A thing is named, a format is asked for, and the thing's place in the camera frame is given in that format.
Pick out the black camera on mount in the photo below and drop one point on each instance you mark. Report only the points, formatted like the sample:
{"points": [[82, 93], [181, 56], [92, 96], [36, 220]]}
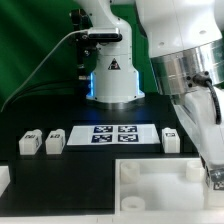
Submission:
{"points": [[104, 34]]}

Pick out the white obstacle fence bar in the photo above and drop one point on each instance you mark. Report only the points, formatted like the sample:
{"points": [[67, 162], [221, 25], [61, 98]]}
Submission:
{"points": [[4, 179]]}

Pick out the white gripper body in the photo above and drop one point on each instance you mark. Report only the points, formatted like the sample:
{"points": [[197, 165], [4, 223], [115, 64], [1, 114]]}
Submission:
{"points": [[197, 115]]}

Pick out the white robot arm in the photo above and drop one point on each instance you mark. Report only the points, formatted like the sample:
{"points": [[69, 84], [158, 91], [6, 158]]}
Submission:
{"points": [[187, 57]]}

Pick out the white sheet with tags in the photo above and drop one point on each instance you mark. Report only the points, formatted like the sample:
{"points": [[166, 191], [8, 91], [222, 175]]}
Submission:
{"points": [[113, 134]]}

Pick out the white square table top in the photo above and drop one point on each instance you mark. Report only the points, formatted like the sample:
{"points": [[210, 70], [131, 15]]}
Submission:
{"points": [[159, 185]]}

